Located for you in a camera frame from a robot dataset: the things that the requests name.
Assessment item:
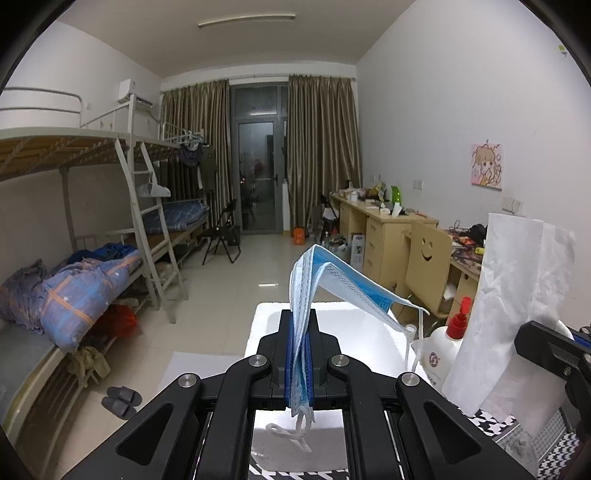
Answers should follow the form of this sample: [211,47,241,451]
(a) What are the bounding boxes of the dark blue clothes pile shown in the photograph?
[69,242,139,266]

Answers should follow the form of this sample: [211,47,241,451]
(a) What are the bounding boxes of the grey slipper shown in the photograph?
[107,385,144,406]
[102,396,138,420]

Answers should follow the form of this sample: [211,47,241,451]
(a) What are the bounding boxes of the black folding chair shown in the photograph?
[201,198,243,265]

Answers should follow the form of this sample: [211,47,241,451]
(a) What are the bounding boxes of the dark hanging clothes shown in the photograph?
[179,141,206,169]

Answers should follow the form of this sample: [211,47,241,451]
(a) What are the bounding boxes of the red bag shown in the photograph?
[104,305,139,342]

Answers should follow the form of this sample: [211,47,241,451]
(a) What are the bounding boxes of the wooden smiley chair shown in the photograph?
[404,220,453,319]

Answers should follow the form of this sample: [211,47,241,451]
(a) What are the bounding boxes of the blue checked mattress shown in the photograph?
[143,200,208,232]

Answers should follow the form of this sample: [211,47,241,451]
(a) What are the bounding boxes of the black white houndstooth mat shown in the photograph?
[249,401,591,480]

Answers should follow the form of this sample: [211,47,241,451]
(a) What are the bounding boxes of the white paper towel roll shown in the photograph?
[441,213,577,439]

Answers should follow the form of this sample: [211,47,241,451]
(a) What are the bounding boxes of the beige cloth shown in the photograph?
[69,346,112,384]

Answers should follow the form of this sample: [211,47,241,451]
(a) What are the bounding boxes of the ceiling tube light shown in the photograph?
[198,13,296,29]

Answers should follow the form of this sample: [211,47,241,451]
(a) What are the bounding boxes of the pink cartoon wall poster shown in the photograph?
[470,142,504,190]

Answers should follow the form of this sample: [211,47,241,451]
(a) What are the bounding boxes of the blue plaid quilt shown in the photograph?
[0,256,144,354]

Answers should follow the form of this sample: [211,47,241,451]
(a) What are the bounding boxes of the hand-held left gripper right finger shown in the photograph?
[307,309,539,480]

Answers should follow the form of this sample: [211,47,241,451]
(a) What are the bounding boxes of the wooden desk with drawers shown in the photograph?
[330,191,439,287]

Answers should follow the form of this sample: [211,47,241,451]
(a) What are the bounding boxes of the white metal bunk bed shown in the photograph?
[0,88,190,444]
[129,122,218,273]

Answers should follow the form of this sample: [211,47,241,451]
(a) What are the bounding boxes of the brown curtain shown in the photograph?
[160,79,232,232]
[288,74,363,232]

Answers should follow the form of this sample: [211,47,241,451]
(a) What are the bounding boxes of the white cardboard box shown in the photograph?
[348,232,366,266]

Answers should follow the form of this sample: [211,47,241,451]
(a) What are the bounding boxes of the white pump bottle red top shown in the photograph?
[413,296,474,388]

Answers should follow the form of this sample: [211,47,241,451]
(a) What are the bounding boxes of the blue face mask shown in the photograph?
[265,244,430,453]

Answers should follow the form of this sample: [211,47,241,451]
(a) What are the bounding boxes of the glass balcony door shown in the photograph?
[229,80,291,236]

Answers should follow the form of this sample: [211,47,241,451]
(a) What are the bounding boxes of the white foam box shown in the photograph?
[245,302,419,464]

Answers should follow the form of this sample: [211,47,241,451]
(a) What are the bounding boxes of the cluttered wooden desk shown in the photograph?
[438,228,490,319]

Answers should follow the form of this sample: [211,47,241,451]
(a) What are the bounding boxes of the white hanging hanger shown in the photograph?
[136,173,169,199]

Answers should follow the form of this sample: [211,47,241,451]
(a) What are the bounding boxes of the white air conditioner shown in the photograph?
[117,79,155,109]

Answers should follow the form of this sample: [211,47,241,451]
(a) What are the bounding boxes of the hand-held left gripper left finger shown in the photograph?
[60,310,295,480]

